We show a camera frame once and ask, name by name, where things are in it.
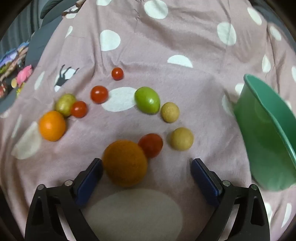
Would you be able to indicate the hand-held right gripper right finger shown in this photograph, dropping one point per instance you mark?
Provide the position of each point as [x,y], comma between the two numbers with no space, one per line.
[204,183]

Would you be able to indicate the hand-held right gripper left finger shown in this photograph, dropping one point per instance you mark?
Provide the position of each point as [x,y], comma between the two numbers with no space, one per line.
[89,183]

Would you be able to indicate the tan longan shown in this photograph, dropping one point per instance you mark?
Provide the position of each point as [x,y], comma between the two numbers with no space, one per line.
[170,112]
[181,138]

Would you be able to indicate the bright orange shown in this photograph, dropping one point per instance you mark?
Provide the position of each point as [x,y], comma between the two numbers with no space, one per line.
[52,125]

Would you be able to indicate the green bowl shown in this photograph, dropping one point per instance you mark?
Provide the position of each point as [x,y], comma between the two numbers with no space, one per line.
[266,139]

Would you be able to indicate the yellow-green round fruit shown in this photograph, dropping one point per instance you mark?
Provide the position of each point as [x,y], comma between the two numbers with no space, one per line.
[63,103]

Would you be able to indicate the green round fruit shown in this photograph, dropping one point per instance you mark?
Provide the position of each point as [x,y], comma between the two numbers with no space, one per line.
[147,100]

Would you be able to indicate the large red cherry tomato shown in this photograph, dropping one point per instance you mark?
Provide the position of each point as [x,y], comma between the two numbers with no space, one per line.
[151,144]

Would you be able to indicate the pink plush toy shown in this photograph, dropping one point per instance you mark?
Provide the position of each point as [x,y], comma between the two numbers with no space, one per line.
[23,74]

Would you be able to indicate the pink polka dot blanket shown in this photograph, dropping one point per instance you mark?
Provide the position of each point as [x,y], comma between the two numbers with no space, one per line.
[161,46]

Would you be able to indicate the colourful printed bag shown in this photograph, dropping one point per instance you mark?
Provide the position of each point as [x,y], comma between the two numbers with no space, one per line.
[11,58]

